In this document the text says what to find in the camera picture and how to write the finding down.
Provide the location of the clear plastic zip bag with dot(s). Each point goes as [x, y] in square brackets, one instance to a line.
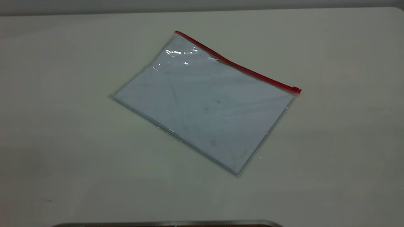
[205, 104]

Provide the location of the red zipper slider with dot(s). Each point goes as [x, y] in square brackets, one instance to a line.
[296, 90]

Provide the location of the white paper sheets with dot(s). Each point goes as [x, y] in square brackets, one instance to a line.
[202, 107]

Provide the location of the grey metal bar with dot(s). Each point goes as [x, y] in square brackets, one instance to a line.
[164, 224]

